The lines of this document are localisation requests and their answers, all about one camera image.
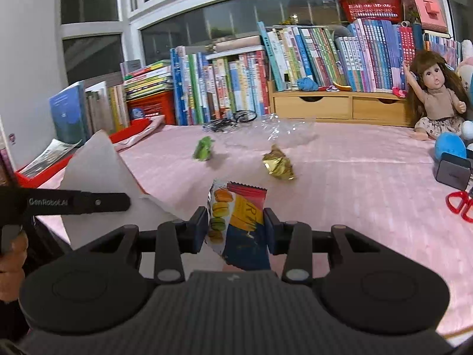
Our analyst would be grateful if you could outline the colourful macaron snack wrapper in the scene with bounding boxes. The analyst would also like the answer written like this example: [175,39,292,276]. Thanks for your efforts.
[205,179,270,271]

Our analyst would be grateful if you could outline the small gold candy wrapper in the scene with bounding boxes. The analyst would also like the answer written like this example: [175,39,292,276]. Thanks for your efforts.
[262,144,295,180]

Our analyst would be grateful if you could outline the large white paper sheet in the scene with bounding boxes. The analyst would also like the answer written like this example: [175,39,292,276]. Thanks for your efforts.
[59,131,199,250]

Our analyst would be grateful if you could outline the green plastic wrapper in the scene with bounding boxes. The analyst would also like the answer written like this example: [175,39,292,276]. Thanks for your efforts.
[192,136,214,161]

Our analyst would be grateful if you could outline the stack of flat books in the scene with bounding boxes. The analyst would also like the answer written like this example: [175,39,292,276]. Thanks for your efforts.
[124,59,173,101]

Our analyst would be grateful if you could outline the red basket on books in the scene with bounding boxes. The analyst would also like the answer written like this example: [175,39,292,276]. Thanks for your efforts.
[338,0,403,23]

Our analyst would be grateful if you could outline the person's left hand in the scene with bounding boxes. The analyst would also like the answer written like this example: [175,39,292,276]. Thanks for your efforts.
[0,232,28,303]

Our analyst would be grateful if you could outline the red tray box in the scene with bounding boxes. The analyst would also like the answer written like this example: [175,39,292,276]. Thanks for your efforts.
[15,118,153,189]

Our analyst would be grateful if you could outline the left upright book group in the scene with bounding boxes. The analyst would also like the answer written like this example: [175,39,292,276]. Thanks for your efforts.
[49,81,131,146]

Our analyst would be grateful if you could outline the clear plastic bag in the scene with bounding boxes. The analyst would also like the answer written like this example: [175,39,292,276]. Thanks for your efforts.
[217,114,318,151]

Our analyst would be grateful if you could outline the pink folded cloth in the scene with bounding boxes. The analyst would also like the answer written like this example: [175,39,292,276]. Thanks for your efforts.
[110,115,165,151]

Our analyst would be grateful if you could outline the red plastic basket left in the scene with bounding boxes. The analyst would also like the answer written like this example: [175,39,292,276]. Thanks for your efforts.
[127,91,177,125]

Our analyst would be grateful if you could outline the wooden drawer organizer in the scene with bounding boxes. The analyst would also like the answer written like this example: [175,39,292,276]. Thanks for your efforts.
[267,81,415,127]

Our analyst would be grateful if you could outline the middle upright book row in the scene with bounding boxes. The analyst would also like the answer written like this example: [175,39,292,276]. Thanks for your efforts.
[170,35,269,126]

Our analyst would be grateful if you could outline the upright book row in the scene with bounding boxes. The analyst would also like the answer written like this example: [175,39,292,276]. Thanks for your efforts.
[257,18,423,98]
[170,35,269,126]

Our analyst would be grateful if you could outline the blue yarn ball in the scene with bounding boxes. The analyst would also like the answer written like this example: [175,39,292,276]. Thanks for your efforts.
[297,77,319,92]

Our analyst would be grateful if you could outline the red scissors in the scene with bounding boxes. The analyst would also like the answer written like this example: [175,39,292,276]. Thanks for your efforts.
[446,191,473,224]

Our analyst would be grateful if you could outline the grey black small device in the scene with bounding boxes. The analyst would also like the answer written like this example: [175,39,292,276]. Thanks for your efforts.
[435,152,472,191]

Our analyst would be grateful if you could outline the blue Doraemon plush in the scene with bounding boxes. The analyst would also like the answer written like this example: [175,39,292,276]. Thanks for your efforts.
[434,120,473,160]

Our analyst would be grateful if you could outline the brown-haired doll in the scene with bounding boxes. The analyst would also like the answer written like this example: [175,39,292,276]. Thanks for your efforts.
[403,51,468,140]

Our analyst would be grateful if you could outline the right upright book row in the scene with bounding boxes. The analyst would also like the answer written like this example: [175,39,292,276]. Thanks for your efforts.
[257,18,423,98]

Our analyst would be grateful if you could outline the pink white bunny plush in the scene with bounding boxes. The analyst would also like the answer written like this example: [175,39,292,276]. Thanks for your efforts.
[456,39,473,103]

